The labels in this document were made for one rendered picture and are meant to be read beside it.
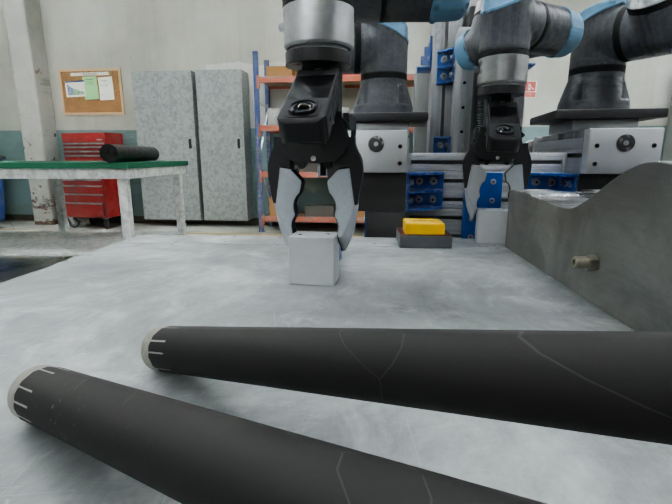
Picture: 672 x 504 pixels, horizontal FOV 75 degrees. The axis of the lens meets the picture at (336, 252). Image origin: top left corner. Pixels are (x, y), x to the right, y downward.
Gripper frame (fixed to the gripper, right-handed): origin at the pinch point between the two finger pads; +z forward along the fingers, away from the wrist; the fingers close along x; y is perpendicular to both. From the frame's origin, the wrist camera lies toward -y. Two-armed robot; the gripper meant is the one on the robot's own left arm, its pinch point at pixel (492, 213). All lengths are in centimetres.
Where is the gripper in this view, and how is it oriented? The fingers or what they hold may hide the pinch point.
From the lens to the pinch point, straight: 77.3
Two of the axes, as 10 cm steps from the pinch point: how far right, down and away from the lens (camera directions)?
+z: 0.0, 9.8, 2.1
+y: 2.3, -2.1, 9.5
